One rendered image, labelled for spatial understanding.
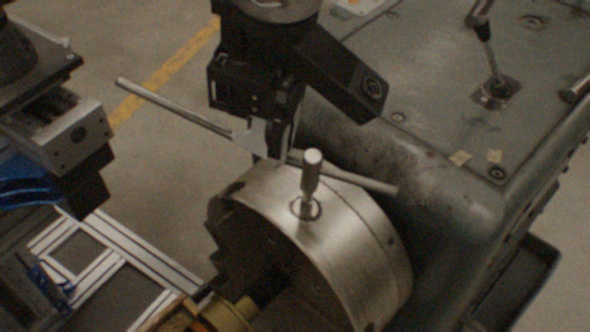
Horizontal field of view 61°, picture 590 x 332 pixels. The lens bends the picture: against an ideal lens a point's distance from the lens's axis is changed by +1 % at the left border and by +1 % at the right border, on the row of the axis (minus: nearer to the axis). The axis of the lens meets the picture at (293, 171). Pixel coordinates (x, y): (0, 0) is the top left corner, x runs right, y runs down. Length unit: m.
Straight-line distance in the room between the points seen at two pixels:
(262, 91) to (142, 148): 2.06
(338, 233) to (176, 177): 1.75
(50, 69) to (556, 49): 0.89
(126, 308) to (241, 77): 1.40
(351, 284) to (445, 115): 0.28
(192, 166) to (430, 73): 1.68
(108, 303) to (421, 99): 1.33
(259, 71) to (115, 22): 2.95
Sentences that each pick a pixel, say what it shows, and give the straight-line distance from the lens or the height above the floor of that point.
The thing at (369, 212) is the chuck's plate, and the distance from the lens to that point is 0.65.
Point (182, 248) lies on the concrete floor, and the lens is 2.09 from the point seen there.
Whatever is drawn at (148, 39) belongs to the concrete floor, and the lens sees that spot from 3.18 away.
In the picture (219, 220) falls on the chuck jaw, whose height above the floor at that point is 1.20.
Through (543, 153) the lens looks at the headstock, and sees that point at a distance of 0.74.
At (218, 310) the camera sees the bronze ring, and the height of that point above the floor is 1.12.
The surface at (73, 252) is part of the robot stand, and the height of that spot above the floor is 0.21.
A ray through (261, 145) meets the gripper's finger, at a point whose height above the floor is 1.37.
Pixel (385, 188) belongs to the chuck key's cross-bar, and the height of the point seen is 1.32.
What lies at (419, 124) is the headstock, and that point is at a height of 1.25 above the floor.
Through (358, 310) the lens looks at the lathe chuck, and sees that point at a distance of 0.65.
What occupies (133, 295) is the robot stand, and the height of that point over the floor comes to 0.21.
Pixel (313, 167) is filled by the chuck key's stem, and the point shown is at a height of 1.34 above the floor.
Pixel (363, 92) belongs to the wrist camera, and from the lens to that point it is 0.44.
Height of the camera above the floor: 1.75
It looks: 50 degrees down
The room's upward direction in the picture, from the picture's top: straight up
